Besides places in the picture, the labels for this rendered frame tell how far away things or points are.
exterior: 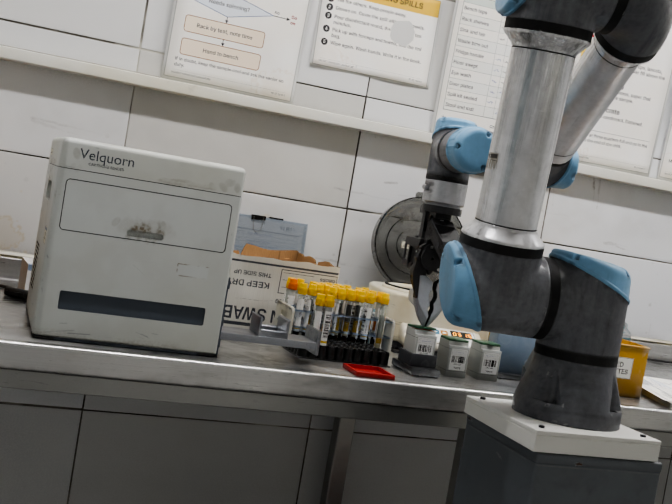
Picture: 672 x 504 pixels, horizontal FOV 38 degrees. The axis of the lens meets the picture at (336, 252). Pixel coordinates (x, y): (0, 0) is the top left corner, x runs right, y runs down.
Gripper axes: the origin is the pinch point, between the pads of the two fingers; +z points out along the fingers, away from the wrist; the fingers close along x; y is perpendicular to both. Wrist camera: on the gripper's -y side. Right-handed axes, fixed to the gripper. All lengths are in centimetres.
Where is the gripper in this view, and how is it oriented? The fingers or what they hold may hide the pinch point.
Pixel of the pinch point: (427, 320)
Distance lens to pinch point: 172.5
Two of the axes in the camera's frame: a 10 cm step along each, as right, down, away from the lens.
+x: -9.3, -1.4, -3.5
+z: -1.7, 9.8, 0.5
